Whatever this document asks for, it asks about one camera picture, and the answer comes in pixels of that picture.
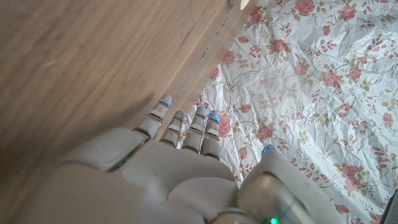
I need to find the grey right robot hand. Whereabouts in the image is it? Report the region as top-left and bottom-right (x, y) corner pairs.
(14, 94), (345, 224)

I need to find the floral backdrop cloth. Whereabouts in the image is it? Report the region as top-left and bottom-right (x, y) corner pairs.
(177, 0), (398, 224)

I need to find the beige masking tape roll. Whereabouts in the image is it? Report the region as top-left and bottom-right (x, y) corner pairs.
(229, 0), (251, 11)

